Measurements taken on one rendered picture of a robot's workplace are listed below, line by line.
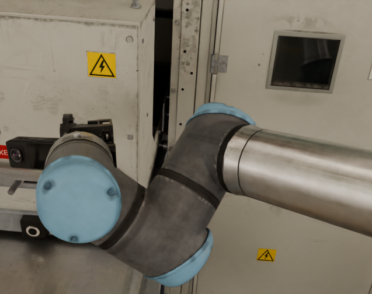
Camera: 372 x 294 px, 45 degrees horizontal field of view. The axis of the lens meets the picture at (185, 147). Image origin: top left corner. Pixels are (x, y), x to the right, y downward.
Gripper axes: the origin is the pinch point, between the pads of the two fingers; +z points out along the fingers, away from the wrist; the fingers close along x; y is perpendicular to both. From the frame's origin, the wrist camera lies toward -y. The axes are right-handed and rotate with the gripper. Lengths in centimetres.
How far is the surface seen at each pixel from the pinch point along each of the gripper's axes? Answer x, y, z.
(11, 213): -24.5, -16.5, 22.7
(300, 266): -63, 69, 45
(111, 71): 9.6, 8.2, 7.8
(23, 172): -12.0, -11.6, 14.9
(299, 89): 0, 59, 31
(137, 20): 19.1, 13.6, 4.8
